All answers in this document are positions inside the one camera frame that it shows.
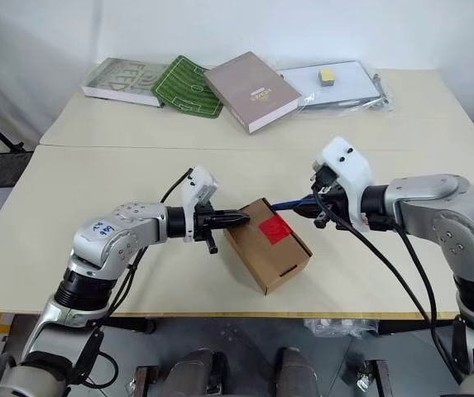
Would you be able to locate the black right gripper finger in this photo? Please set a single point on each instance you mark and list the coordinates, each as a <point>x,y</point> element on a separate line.
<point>309,197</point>
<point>307,212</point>

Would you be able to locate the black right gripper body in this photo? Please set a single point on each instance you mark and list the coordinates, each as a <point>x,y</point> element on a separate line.
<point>329,196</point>

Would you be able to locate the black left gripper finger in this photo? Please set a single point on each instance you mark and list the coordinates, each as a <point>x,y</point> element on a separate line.
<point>230,214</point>
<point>230,223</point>

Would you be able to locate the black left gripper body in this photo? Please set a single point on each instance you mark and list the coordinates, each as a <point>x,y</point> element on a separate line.
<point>204,225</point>

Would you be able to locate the brown cardboard box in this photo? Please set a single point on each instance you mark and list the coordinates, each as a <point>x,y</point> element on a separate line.
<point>269,262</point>

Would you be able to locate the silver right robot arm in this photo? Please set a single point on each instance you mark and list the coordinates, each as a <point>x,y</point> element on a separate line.
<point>427,198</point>

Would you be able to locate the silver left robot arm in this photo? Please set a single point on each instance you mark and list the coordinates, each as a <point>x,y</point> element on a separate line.
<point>96,244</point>

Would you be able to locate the red tape patch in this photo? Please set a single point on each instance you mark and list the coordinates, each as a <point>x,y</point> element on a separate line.
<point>274,230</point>

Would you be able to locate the whiteboard in plastic bag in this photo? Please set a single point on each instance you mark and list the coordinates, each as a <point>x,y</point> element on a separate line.
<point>389,103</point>

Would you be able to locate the small whiteboard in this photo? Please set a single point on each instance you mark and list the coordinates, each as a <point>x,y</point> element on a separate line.
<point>350,82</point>

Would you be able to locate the yellow whiteboard eraser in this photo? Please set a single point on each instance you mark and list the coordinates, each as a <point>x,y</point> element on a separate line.
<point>327,77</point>

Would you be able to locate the crumpled clear plastic wrap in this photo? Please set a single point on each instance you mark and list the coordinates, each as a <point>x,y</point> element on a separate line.
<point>338,326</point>

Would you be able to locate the taupe hardcover book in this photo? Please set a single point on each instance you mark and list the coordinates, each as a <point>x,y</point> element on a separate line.
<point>249,82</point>

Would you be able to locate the green soccer field mat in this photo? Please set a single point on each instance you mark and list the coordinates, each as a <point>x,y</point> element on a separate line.
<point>187,89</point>

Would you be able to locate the dark rounded shape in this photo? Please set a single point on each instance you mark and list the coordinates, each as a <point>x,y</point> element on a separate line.
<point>191,374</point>
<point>296,372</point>

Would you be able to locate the grey-green FEED book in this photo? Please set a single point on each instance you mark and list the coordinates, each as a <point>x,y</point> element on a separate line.
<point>116,78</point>

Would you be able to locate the silver metal clamp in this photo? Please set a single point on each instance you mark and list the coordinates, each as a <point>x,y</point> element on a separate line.
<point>363,377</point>

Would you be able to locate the black flat panel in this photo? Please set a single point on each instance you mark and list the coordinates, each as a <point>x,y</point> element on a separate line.
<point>3,169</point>

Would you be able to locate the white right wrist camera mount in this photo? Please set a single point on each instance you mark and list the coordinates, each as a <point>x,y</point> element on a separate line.
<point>344,161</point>

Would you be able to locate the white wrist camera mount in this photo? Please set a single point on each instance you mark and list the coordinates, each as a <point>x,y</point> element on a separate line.
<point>344,161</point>
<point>199,186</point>

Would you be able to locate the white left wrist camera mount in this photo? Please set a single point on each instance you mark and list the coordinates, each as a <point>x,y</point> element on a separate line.
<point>199,186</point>

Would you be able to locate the dark brown frame post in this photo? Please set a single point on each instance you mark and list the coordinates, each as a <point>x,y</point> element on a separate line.
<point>382,378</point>
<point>143,382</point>

